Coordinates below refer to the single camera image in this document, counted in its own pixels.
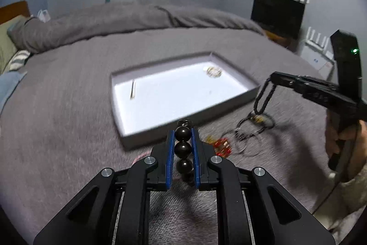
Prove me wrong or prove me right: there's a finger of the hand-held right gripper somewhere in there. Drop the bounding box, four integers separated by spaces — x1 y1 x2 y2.
270 71 343 90
297 84 362 121

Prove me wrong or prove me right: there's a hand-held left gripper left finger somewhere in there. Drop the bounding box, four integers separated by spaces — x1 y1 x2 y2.
33 130 176 245

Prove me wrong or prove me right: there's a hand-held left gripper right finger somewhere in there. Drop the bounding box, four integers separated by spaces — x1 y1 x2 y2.
191 127 336 245

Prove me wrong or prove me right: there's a dark round bead bracelet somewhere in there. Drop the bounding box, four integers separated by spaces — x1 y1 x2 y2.
173 119 199 189

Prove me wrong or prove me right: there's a black beaded necklace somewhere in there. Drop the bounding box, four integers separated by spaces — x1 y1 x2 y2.
234 77 278 140

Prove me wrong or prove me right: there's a grey tray with white inside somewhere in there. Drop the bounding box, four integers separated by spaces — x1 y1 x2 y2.
110 51 260 149

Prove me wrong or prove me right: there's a person's right forearm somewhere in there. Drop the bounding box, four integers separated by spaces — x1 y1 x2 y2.
311 163 367 234

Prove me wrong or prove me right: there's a person's right hand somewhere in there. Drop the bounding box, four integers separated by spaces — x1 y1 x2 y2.
325 111 367 177

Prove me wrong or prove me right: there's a red beaded ornament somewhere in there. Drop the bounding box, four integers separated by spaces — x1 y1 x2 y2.
206 135 233 160

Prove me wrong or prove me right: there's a white box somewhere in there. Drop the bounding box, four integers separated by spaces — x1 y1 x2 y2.
300 42 336 80

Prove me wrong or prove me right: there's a white router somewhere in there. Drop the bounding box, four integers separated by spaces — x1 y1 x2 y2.
304 27 334 59

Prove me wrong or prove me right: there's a thin silver hoop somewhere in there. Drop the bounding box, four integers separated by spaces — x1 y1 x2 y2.
226 130 264 159

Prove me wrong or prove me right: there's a black monitor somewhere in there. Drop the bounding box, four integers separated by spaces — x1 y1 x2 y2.
250 0 306 40

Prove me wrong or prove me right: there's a grey fleece blanket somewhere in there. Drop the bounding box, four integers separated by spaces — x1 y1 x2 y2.
0 27 367 245

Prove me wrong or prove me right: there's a grey duvet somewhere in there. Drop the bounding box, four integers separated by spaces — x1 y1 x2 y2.
7 0 267 55

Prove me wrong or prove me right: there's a light blue cloth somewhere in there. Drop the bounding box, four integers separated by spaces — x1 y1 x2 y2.
0 70 28 113

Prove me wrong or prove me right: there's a striped pillow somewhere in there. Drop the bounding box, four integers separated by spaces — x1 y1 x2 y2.
4 49 31 71

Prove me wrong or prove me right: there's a white plastic bag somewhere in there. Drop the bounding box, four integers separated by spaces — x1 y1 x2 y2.
37 9 51 23

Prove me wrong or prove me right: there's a green pillow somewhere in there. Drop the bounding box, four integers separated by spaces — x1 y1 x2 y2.
0 15 28 73

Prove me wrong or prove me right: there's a wooden headboard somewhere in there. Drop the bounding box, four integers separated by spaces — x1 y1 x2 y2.
0 0 31 25

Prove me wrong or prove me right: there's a gold ring bracelet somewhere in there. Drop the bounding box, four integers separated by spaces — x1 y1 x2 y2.
206 65 223 79

